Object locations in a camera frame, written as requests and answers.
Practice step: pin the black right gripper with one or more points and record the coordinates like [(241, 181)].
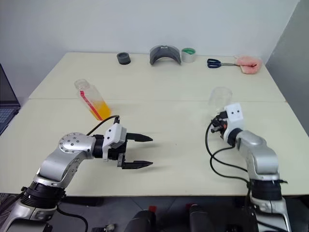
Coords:
[(218, 125)]

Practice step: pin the clear bottle with orange drink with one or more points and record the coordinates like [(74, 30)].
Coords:
[(101, 110)]

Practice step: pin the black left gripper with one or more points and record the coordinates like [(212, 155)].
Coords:
[(119, 152)]

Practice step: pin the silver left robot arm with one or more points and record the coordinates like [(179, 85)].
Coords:
[(60, 164)]

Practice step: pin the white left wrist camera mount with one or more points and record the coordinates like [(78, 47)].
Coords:
[(114, 135)]

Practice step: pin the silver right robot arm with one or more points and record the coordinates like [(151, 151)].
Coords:
[(260, 157)]

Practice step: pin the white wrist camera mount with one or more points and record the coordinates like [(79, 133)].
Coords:
[(235, 120), (114, 135)]

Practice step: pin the grey curved plastic piece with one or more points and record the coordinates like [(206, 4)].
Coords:
[(154, 56)]

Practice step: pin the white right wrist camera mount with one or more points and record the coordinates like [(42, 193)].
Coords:
[(235, 120)]

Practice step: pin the green and silver tape roll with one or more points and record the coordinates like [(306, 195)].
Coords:
[(188, 57)]

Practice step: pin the clear plastic cup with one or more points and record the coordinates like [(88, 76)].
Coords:
[(219, 99)]

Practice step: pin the pink fluffy cloth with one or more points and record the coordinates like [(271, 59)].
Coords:
[(248, 64)]

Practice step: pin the dark open laptop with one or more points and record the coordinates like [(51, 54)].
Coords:
[(7, 108)]

